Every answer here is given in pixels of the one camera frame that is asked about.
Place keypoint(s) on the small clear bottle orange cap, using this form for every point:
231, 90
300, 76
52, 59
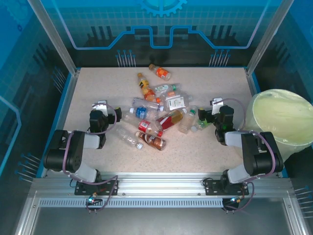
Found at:
158, 100

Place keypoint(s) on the clear bottle large white label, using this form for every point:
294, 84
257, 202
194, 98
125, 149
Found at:
177, 102

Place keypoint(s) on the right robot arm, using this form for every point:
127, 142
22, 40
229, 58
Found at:
259, 159

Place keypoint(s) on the aluminium mounting rail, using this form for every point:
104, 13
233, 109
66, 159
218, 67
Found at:
159, 183

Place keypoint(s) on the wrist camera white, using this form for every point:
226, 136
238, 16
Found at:
100, 104
216, 106

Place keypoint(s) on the peach bottle green cap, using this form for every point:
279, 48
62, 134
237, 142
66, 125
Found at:
186, 122

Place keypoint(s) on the pale green plastic bin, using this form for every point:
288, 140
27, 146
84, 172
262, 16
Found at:
281, 115

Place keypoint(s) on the orange label bottle brown cap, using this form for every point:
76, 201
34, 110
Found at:
161, 72

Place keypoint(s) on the clear bottle white cap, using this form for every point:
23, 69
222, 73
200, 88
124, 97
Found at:
128, 138

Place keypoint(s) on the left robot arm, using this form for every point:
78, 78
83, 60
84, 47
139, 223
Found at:
73, 156

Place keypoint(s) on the crushed clear plastic bottle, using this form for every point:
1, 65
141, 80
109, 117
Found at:
145, 102

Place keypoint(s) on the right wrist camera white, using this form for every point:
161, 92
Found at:
216, 106

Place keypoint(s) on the green plastic bottle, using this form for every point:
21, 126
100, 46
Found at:
201, 124

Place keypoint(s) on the aluminium frame post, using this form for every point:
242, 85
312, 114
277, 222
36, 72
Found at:
54, 36
266, 36

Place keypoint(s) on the clear unlabelled plastic bottle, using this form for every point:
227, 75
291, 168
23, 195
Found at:
129, 118

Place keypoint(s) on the grey metal panel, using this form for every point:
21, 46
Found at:
156, 222

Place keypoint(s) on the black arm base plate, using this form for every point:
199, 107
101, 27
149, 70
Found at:
80, 191
211, 188

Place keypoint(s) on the red label tea bottle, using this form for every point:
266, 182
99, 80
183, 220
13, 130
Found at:
168, 120

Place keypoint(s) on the red label bottle red cap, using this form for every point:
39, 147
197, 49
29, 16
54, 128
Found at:
146, 126

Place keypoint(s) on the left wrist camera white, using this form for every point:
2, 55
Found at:
100, 104

